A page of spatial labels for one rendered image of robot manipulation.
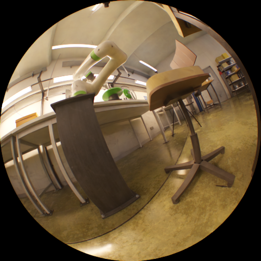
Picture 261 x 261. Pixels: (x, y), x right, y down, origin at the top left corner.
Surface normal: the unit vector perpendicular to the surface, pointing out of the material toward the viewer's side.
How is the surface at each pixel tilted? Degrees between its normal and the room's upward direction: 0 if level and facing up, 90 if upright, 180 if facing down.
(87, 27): 180
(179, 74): 90
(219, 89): 90
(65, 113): 90
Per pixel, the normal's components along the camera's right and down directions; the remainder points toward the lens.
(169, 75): -0.23, 0.05
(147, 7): 0.39, 0.92
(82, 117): 0.48, -0.25
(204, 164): -0.38, -0.92
